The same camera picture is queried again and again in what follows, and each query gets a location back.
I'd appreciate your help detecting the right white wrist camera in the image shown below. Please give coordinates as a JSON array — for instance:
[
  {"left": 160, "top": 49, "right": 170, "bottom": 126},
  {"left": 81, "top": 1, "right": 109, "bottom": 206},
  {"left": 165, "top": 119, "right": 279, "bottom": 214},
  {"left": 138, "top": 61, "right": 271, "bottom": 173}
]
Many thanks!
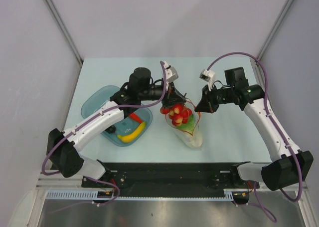
[{"left": 199, "top": 69, "right": 216, "bottom": 91}]

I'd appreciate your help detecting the green white lettuce head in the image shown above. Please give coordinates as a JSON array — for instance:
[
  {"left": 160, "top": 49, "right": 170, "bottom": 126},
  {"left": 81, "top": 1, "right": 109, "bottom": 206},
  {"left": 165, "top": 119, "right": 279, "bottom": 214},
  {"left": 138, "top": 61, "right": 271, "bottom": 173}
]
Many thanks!
[{"left": 174, "top": 112, "right": 203, "bottom": 149}]

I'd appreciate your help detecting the red orange carrot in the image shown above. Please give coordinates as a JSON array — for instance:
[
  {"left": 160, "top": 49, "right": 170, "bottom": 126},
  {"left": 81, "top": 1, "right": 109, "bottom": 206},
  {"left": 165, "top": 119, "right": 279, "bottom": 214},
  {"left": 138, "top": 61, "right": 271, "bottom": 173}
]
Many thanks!
[{"left": 129, "top": 113, "right": 143, "bottom": 124}]

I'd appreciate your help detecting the teal transparent plastic tray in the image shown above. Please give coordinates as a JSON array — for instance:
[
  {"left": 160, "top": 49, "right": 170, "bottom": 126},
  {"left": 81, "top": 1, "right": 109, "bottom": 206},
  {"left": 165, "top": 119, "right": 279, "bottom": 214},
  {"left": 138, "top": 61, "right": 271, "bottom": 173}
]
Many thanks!
[{"left": 81, "top": 85, "right": 153, "bottom": 147}]

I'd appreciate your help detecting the right aluminium corner post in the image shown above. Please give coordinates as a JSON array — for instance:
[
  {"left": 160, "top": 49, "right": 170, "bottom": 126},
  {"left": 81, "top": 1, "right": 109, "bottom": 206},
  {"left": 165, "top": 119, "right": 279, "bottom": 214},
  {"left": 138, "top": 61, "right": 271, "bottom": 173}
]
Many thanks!
[{"left": 257, "top": 0, "right": 295, "bottom": 60}]

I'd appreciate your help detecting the aluminium frame rail front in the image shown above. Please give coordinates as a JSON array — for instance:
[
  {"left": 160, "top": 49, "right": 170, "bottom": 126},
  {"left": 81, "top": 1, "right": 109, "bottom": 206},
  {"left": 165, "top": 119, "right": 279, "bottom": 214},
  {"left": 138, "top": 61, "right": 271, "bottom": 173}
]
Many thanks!
[{"left": 36, "top": 173, "right": 308, "bottom": 192}]

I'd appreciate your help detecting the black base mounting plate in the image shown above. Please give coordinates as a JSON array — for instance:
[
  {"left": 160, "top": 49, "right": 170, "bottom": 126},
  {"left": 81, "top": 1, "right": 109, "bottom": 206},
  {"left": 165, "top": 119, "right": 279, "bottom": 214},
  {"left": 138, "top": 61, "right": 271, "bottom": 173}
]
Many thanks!
[{"left": 81, "top": 163, "right": 254, "bottom": 198}]

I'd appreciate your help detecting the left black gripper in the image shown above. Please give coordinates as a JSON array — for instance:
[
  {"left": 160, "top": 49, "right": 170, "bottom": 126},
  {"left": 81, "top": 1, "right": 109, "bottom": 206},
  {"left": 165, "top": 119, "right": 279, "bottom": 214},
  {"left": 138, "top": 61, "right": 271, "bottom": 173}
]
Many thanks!
[{"left": 138, "top": 80, "right": 186, "bottom": 109}]

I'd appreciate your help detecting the aluminium corner post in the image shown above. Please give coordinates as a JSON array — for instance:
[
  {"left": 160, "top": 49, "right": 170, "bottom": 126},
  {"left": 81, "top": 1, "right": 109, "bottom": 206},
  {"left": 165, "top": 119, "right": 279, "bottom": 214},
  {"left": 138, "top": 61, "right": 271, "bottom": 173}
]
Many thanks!
[
  {"left": 43, "top": 0, "right": 84, "bottom": 66},
  {"left": 257, "top": 0, "right": 295, "bottom": 60}
]

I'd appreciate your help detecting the clear zip bag red zipper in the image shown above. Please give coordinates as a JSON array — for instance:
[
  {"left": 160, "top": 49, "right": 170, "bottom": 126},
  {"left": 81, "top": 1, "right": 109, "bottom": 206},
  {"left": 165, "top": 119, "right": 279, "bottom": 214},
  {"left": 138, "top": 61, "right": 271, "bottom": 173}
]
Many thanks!
[{"left": 162, "top": 98, "right": 203, "bottom": 150}]

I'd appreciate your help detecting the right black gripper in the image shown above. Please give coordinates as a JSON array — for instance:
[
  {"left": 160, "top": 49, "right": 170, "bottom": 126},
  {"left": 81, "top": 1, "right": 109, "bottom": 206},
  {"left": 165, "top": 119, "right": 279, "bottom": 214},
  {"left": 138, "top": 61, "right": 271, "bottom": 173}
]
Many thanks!
[{"left": 195, "top": 83, "right": 235, "bottom": 113}]

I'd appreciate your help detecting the white slotted cable duct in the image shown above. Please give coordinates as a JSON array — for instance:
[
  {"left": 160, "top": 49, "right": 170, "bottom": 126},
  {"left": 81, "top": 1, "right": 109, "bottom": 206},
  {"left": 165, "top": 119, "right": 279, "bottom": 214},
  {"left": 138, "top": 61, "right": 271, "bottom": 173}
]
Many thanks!
[{"left": 45, "top": 190, "right": 234, "bottom": 201}]

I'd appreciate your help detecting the left aluminium corner post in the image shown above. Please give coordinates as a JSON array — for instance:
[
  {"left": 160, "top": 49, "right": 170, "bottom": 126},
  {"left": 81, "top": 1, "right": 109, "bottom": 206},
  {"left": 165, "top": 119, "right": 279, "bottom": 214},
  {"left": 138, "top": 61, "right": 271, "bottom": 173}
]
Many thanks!
[{"left": 43, "top": 0, "right": 84, "bottom": 66}]

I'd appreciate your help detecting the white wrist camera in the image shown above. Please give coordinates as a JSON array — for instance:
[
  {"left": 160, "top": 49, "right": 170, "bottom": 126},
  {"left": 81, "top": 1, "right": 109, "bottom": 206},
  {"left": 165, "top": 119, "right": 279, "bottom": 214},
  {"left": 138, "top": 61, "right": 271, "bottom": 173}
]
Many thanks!
[
  {"left": 199, "top": 69, "right": 216, "bottom": 91},
  {"left": 163, "top": 61, "right": 178, "bottom": 83}
]

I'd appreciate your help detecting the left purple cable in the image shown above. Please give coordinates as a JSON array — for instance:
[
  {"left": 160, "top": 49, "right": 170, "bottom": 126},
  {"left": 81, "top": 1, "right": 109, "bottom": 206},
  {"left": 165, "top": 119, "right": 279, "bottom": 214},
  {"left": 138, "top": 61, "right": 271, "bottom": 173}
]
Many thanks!
[{"left": 41, "top": 60, "right": 171, "bottom": 214}]

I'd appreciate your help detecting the red cherry bunch with leaf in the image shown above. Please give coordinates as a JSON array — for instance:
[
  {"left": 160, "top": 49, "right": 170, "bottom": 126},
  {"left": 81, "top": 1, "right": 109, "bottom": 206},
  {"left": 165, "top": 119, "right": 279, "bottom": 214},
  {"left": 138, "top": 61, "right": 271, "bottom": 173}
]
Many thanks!
[{"left": 160, "top": 104, "right": 193, "bottom": 127}]

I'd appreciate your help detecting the yellow banana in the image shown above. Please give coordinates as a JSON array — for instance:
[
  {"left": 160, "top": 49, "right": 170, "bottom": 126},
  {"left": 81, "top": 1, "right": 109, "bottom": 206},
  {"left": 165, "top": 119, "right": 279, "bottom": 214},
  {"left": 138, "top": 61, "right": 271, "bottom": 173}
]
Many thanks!
[{"left": 117, "top": 122, "right": 147, "bottom": 143}]

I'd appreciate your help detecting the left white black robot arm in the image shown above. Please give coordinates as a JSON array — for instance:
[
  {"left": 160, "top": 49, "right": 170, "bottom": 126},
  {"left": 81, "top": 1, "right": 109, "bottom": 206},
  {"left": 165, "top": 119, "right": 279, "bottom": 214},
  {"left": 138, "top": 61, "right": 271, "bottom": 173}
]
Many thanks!
[{"left": 45, "top": 62, "right": 186, "bottom": 187}]

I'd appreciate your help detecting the dark purple grape bunch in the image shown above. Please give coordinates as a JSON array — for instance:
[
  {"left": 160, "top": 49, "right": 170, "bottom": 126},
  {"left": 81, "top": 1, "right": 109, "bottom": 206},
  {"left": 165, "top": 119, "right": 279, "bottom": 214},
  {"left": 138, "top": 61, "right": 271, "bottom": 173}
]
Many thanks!
[{"left": 105, "top": 126, "right": 116, "bottom": 134}]

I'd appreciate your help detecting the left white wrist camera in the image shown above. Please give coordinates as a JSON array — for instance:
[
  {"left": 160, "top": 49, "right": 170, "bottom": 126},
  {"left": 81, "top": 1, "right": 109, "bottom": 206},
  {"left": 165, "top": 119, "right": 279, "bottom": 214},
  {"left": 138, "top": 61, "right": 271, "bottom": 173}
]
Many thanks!
[{"left": 163, "top": 61, "right": 178, "bottom": 83}]

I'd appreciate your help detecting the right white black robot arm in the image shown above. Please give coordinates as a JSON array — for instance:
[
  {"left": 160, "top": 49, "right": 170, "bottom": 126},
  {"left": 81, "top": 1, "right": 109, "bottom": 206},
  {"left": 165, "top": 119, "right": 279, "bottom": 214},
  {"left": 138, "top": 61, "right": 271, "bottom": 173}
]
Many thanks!
[{"left": 195, "top": 67, "right": 314, "bottom": 191}]

